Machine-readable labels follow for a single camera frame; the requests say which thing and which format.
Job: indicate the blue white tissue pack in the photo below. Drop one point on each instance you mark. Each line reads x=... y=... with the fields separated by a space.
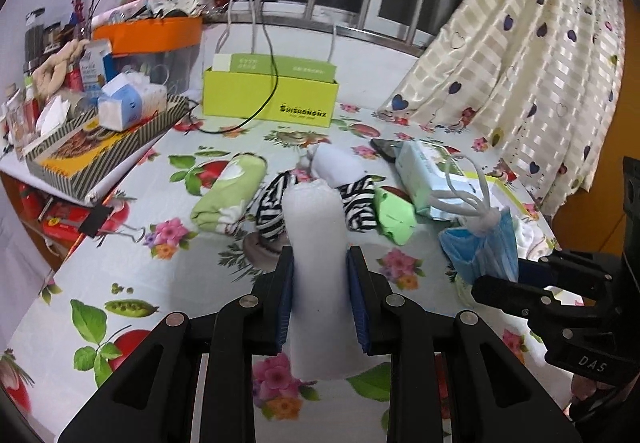
x=128 y=99

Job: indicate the heart pattern curtain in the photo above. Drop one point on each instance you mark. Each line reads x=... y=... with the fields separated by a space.
x=537 y=79

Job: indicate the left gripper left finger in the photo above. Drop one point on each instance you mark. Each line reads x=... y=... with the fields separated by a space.
x=283 y=283

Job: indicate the green floral cloth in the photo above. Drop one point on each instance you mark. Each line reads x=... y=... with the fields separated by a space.
x=222 y=208

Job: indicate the yellow green cardboard box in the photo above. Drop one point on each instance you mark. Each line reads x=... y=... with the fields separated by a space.
x=278 y=88

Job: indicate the black smartphone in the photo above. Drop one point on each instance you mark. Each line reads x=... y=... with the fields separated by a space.
x=387 y=149

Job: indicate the light green cloth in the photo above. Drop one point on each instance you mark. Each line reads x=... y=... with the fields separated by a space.
x=396 y=217

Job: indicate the dark glass jar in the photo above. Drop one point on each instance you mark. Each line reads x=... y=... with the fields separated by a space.
x=33 y=39

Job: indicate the striped tray box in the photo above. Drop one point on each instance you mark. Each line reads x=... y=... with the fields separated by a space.
x=77 y=156

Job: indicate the orange storage box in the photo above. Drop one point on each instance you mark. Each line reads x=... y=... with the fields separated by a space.
x=155 y=35

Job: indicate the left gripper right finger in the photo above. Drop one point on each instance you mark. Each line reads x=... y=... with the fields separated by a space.
x=358 y=283

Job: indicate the blue face mask stack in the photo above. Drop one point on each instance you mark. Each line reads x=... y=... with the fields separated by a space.
x=484 y=243

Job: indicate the person's right hand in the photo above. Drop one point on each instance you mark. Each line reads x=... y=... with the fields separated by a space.
x=582 y=389

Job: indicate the green white box lid tray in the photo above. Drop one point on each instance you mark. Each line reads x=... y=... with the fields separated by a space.
x=533 y=235

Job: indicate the black white striped sock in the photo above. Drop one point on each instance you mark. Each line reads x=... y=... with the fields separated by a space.
x=358 y=204

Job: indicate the wet wipes pack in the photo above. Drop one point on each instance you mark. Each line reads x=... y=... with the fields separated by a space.
x=443 y=185

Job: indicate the black binder clip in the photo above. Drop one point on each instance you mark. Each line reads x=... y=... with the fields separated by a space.
x=107 y=220

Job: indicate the white glove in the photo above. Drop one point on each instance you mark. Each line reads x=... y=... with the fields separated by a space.
x=333 y=165

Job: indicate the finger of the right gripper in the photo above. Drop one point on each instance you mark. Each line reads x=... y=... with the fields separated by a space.
x=544 y=270
x=511 y=298

